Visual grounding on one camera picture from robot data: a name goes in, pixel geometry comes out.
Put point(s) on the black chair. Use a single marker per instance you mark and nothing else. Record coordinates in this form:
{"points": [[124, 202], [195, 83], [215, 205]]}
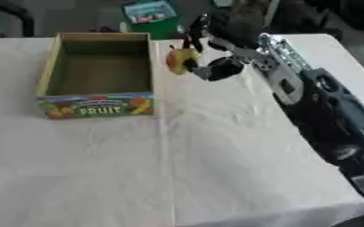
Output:
{"points": [[14, 14]]}

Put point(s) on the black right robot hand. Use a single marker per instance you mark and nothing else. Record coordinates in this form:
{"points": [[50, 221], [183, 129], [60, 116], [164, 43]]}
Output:
{"points": [[226, 26]]}

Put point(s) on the open cardboard box green inside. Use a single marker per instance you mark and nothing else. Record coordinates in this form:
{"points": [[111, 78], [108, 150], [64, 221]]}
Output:
{"points": [[99, 76]]}

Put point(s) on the green box with printed lid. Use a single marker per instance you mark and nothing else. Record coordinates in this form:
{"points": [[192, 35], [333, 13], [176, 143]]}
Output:
{"points": [[151, 19]]}

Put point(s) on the yellow red toy fruit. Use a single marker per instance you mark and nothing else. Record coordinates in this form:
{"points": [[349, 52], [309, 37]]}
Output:
{"points": [[178, 60]]}

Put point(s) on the silver and black right robot arm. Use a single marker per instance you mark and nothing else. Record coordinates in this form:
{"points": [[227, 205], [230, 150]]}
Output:
{"points": [[319, 103]]}

